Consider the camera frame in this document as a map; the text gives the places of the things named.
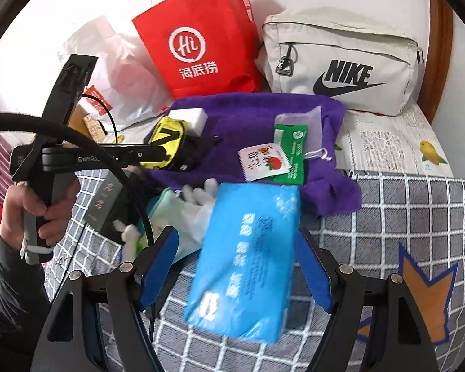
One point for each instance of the blue tissue pack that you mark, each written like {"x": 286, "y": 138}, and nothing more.
{"x": 244, "y": 255}

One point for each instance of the white disposable glove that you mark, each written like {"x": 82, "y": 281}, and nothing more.
{"x": 195, "y": 203}

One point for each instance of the yellow black zip pouch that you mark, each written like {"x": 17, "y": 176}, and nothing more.
{"x": 167, "y": 133}

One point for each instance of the clear zip pouch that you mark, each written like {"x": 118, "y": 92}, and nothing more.
{"x": 308, "y": 118}

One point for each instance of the beige zip waist bag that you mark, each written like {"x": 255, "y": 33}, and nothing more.
{"x": 341, "y": 66}

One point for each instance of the white serrated sachet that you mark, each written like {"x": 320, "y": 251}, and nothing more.
{"x": 263, "y": 161}

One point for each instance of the green wet wipe packet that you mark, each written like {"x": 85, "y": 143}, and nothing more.
{"x": 292, "y": 162}

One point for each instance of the brown wooden door frame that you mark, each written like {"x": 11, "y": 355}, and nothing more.
{"x": 441, "y": 46}

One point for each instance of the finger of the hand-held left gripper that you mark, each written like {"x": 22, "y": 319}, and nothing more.
{"x": 143, "y": 154}

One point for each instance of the light green small item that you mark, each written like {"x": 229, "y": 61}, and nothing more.
{"x": 141, "y": 242}

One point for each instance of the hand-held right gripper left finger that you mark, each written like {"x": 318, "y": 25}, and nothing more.
{"x": 159, "y": 267}

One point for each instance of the person's left hand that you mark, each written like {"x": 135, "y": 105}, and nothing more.
{"x": 60, "y": 209}

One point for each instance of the grey checkered tablecloth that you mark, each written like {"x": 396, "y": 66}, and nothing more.
{"x": 372, "y": 240}

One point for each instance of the person's left forearm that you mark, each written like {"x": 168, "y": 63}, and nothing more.
{"x": 11, "y": 286}

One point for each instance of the white foam sponge block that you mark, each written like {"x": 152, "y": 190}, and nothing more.
{"x": 189, "y": 119}

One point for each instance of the white cotton item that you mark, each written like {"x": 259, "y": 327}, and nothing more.
{"x": 130, "y": 238}

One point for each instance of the small brown carton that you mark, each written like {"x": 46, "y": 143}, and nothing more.
{"x": 93, "y": 127}

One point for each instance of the red paper shopping bag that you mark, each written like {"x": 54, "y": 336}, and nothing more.
{"x": 201, "y": 42}

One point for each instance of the dark green tea tin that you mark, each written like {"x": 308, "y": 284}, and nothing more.
{"x": 108, "y": 199}

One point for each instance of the purple towel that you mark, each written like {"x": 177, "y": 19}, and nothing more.
{"x": 248, "y": 124}

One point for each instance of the mint green fabric pouch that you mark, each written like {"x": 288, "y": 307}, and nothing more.
{"x": 162, "y": 205}

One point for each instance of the white plastic shopping bag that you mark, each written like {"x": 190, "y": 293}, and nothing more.
{"x": 116, "y": 66}

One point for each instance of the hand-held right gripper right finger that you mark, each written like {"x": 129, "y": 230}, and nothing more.
{"x": 314, "y": 275}

